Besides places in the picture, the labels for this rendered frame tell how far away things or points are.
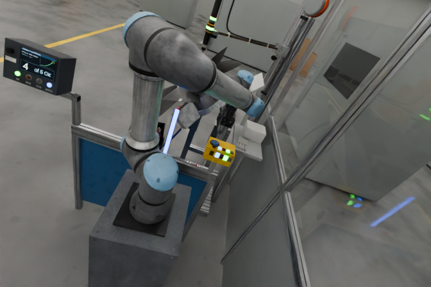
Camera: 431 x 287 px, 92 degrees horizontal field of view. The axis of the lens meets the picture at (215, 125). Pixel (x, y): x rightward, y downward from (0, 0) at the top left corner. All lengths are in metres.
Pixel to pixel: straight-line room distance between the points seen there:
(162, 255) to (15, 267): 1.26
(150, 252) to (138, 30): 0.70
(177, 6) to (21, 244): 7.76
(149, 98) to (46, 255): 1.52
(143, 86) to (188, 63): 0.19
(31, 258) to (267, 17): 6.56
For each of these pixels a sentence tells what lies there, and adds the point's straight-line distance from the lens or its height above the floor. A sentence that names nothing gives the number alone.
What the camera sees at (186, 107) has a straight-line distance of 1.42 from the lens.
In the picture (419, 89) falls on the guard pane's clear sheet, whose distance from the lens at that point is 0.89.
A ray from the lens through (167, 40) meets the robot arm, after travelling 0.49.
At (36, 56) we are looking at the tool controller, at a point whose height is 1.22.
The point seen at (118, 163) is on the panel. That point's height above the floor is 0.65.
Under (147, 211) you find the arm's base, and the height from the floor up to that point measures 1.07.
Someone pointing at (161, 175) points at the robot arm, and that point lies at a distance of 0.70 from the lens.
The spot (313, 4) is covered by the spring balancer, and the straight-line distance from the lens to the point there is 1.72.
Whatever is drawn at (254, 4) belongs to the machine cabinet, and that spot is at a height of 1.64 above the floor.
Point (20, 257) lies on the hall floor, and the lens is 1.99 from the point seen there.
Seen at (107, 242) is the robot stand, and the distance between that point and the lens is 0.87.
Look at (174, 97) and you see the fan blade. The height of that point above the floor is 1.17.
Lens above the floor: 1.77
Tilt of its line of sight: 33 degrees down
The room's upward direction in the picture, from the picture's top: 24 degrees clockwise
